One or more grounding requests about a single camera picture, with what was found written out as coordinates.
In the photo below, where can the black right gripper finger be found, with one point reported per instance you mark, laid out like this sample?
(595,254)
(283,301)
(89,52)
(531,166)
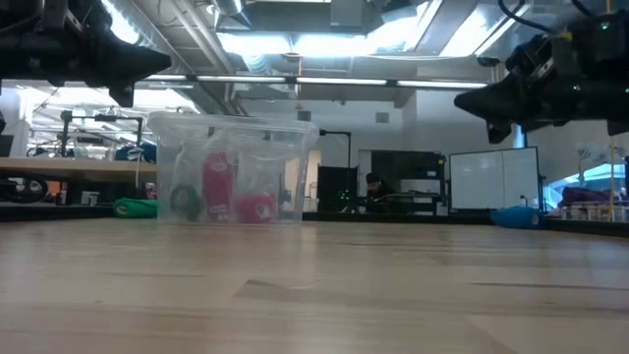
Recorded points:
(491,100)
(498,130)

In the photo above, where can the purple cloth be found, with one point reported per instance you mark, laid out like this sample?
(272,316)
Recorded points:
(585,194)

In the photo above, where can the blue bandage roll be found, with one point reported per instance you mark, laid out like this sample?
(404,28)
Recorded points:
(516,217)

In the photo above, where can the row of small bottles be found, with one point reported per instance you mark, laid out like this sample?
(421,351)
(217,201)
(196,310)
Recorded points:
(589,212)

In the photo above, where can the bagged red bandage roll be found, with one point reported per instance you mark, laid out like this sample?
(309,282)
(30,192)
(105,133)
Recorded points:
(218,184)

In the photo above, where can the long ceiling light strip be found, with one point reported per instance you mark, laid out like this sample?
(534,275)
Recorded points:
(319,80)

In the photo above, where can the bagged green bandage roll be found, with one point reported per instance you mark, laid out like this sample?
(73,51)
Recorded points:
(186,201)

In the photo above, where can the red elastic bandage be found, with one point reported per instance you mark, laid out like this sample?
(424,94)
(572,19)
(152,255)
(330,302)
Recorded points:
(256,209)

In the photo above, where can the person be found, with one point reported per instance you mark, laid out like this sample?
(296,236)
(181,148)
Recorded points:
(376,189)

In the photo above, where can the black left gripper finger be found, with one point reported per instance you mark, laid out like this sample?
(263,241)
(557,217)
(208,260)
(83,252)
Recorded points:
(145,64)
(124,94)

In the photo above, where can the clear plastic storage bin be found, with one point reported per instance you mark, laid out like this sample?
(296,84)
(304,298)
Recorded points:
(167,133)

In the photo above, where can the white whiteboard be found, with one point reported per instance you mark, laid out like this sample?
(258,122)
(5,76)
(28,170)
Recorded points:
(491,177)

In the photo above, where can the long wooden workbench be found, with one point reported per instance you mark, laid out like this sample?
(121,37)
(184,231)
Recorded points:
(74,170)

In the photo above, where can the clear plastic zip bag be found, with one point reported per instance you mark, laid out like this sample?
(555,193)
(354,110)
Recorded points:
(265,172)

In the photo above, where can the blue cloth pile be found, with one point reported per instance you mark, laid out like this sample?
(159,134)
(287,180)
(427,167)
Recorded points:
(137,152)

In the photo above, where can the black equipment shelf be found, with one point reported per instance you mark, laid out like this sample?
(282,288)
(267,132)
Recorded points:
(413,167)

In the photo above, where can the black camera rig frame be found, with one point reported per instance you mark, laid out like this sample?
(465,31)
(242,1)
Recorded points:
(118,118)

